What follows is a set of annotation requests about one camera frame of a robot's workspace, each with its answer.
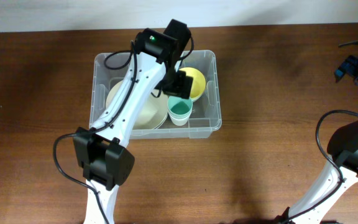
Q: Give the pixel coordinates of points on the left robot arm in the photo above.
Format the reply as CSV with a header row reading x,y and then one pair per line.
x,y
101,151

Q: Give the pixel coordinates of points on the mint green bowl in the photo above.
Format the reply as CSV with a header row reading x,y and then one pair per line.
x,y
196,98

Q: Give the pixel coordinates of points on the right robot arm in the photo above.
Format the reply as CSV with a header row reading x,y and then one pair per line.
x,y
341,169

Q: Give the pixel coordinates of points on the clear plastic storage bin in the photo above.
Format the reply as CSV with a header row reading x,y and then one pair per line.
x,y
206,114

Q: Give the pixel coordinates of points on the translucent grey cup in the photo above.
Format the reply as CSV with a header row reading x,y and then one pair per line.
x,y
175,116

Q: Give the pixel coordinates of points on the yellow bowl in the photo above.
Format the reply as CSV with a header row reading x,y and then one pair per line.
x,y
199,81

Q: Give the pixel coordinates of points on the mint green cup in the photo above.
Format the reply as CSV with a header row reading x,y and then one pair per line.
x,y
179,106

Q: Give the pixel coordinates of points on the cream cup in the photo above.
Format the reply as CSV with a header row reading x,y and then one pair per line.
x,y
179,122

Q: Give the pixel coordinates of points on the beige bowl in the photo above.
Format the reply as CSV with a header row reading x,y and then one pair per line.
x,y
153,113

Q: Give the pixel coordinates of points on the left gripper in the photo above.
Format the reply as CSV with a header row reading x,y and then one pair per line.
x,y
183,84

